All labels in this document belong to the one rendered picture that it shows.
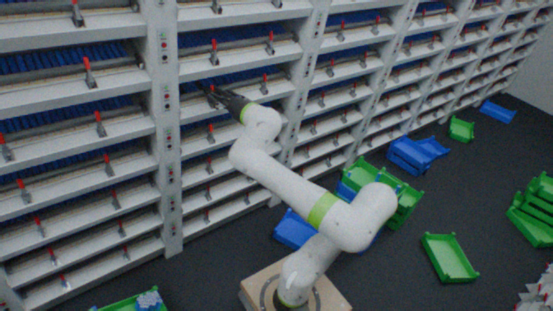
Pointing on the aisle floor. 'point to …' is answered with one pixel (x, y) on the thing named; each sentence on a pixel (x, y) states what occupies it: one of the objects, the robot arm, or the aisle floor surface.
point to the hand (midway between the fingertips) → (212, 90)
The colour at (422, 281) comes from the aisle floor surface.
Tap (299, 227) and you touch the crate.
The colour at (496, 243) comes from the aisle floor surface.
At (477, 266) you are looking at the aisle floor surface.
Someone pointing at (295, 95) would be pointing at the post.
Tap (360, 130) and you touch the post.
